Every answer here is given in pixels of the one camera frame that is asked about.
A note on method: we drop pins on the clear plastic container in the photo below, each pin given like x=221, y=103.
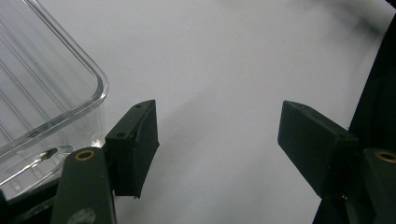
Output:
x=46, y=77

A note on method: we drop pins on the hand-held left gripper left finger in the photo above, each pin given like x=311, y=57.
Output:
x=134, y=149

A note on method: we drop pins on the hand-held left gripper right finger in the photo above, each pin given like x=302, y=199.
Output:
x=314, y=146

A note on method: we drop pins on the white table mat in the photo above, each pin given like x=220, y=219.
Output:
x=218, y=77

